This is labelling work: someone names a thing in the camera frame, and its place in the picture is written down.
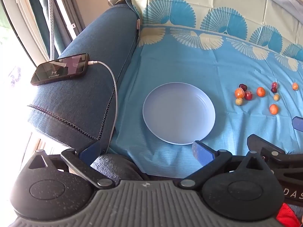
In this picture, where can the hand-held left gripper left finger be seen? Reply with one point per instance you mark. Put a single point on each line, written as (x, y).
(90, 153)

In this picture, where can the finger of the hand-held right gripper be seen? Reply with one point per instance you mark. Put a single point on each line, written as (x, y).
(260, 143)
(298, 123)

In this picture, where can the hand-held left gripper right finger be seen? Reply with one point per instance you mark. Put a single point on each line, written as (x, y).
(201, 151)

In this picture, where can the bare orange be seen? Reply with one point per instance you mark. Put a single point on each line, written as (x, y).
(260, 91)
(274, 109)

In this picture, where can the tan longan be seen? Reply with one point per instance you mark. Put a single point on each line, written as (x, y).
(239, 101)
(276, 97)

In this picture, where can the dark red jujube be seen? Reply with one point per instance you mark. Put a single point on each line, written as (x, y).
(274, 90)

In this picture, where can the light blue round plate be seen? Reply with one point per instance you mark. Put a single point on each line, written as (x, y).
(177, 113)

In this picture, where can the plastic-wrapped orange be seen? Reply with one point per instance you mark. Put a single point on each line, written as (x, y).
(239, 92)

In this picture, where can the dark grey cloth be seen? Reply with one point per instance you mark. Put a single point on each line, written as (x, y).
(113, 167)

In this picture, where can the small wrapped orange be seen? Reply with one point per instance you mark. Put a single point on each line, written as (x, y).
(295, 86)

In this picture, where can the small red wrapped fruit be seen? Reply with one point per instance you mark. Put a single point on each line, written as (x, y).
(274, 84)

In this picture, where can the red object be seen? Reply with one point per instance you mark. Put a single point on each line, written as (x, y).
(287, 217)

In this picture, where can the white slatted panel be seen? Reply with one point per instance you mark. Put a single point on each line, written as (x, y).
(40, 144)

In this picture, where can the blue denim sofa armrest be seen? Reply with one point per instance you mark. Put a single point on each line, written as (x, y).
(82, 99)

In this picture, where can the blue fan-print cloth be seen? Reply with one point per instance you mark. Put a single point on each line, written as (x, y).
(189, 63)

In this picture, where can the black smartphone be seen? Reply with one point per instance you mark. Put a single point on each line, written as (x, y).
(59, 69)

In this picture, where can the white sofa tag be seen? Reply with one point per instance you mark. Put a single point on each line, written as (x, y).
(138, 25)

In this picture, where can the white dotted pole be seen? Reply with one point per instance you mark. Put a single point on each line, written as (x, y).
(51, 16)

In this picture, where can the green curtain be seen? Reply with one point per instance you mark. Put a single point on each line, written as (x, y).
(40, 9)

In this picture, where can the white window frame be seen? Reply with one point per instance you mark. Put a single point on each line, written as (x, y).
(21, 16)

